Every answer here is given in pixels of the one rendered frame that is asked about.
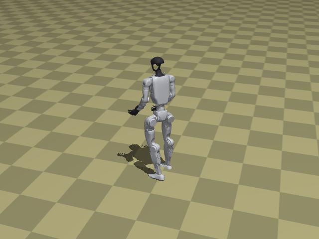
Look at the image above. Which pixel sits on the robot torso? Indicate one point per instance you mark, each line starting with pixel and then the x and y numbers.
pixel 159 93

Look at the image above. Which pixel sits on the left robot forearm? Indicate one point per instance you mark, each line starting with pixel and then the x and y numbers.
pixel 141 105

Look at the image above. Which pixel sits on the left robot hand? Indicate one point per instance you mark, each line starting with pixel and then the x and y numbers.
pixel 134 111

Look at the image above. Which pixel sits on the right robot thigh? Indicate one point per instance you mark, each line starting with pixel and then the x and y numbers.
pixel 166 130

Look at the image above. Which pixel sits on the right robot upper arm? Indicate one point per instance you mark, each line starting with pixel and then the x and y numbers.
pixel 172 86

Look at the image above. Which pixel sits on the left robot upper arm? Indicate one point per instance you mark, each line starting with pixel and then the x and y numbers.
pixel 146 83

